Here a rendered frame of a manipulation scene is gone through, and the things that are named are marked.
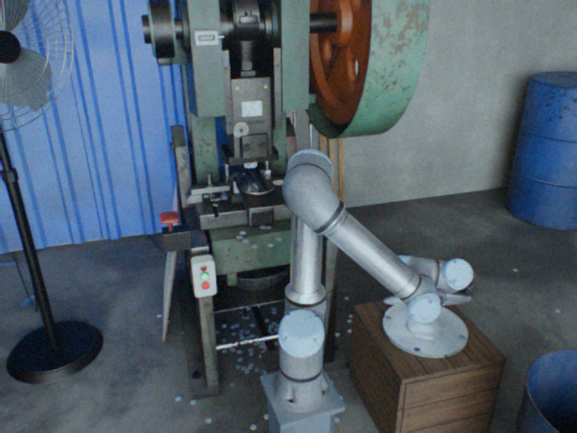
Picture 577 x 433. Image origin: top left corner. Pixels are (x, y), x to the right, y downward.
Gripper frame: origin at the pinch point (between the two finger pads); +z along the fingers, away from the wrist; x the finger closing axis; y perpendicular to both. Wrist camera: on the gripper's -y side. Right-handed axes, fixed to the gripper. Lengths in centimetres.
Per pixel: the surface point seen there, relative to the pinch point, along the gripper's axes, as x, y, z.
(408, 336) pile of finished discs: 11.4, 4.6, 15.7
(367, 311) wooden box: 0.9, 16.3, 27.5
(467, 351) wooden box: 16.5, -13.5, 12.0
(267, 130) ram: -61, 53, 0
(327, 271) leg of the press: -13.8, 30.8, 23.6
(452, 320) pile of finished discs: 5.3, -12.9, 21.7
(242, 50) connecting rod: -81, 61, -19
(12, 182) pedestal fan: -45, 146, 9
